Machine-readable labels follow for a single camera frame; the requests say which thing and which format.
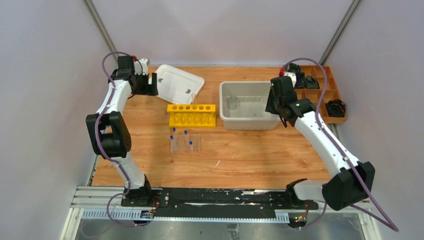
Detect white plastic bin lid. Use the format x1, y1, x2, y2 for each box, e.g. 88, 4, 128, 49
155, 64, 205, 105

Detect white plastic bin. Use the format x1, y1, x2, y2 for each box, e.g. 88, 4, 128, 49
219, 81, 281, 130

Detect yellow test tube rack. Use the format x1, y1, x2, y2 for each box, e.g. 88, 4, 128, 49
166, 104, 217, 128

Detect clear test tube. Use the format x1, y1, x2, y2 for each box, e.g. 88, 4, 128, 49
191, 93, 197, 105

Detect clear acrylic tube rack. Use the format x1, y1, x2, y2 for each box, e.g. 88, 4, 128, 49
169, 134, 202, 153

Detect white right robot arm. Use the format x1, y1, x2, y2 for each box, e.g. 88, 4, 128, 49
265, 76, 375, 211

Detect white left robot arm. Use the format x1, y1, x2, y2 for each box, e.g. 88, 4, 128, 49
85, 52, 158, 207

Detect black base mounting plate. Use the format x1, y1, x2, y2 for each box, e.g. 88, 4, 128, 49
120, 187, 319, 220

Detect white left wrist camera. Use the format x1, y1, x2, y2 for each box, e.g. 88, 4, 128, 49
135, 58, 150, 76

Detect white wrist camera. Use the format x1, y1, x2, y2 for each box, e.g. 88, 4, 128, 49
283, 72, 297, 87
135, 58, 150, 76

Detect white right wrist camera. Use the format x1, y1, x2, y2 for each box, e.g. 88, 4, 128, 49
283, 72, 297, 87

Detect dark green ring part right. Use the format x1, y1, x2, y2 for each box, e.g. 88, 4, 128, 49
304, 75, 320, 89

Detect dark green ring part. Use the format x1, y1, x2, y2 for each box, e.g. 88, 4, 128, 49
284, 62, 302, 74
304, 75, 320, 89

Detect dark green ring part top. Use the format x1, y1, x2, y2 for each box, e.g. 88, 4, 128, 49
284, 62, 302, 74

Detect black ring part on tray edge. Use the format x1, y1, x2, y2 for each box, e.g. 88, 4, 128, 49
325, 99, 346, 118

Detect aluminium frame rail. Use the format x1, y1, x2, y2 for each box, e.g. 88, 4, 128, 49
59, 186, 382, 240

